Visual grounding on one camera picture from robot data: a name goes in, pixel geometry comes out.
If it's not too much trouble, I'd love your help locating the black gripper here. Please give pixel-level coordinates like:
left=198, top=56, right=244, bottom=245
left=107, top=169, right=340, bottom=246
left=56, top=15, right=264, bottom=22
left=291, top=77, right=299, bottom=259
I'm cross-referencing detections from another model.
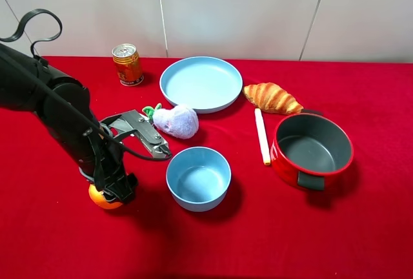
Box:
left=80, top=136, right=138, bottom=203

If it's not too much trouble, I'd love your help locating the orange mandarin fruit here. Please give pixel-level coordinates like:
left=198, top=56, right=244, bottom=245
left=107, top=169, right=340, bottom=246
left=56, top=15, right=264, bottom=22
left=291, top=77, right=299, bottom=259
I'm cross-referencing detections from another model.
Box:
left=88, top=184, right=123, bottom=210

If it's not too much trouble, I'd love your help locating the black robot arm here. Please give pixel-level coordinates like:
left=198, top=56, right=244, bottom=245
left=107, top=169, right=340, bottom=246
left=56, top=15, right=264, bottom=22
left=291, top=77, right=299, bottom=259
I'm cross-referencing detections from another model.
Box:
left=1, top=45, right=137, bottom=204

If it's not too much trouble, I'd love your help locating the blue bowl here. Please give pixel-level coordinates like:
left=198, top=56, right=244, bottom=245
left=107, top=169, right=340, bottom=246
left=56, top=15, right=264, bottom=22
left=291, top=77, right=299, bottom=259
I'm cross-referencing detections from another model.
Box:
left=166, top=147, right=232, bottom=212

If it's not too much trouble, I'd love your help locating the purple plush toy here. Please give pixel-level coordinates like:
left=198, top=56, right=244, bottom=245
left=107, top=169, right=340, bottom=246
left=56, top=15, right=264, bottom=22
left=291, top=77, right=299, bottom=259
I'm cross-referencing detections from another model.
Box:
left=142, top=103, right=199, bottom=140

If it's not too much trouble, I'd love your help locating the orange drink can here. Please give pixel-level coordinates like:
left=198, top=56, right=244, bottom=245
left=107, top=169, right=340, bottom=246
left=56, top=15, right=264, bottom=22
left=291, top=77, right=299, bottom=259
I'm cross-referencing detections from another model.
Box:
left=112, top=43, right=144, bottom=87

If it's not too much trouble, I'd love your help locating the blue plate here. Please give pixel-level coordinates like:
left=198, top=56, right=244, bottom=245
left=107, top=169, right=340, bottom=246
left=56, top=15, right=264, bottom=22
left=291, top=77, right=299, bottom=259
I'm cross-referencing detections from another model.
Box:
left=159, top=56, right=243, bottom=114

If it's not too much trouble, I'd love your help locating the white chalk stick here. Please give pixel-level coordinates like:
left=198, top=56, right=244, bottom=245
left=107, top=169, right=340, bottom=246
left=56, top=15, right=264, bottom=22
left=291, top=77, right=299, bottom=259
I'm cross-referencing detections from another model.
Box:
left=254, top=108, right=271, bottom=165

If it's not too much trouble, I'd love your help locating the croissant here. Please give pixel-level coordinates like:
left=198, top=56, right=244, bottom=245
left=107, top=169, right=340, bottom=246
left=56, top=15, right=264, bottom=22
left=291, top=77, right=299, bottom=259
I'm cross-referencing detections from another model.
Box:
left=243, top=83, right=304, bottom=115

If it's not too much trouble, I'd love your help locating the red pot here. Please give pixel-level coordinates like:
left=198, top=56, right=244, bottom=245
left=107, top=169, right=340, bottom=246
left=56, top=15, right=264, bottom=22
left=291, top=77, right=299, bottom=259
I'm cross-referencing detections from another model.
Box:
left=270, top=113, right=354, bottom=191

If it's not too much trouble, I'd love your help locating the black cable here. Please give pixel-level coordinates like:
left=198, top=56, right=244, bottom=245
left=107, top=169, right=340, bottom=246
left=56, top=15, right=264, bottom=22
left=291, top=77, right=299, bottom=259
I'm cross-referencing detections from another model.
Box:
left=0, top=8, right=172, bottom=161

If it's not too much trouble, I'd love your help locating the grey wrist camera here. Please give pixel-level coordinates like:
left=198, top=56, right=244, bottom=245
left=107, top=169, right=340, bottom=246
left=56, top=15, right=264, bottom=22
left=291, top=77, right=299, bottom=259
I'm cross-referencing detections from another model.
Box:
left=100, top=110, right=172, bottom=161

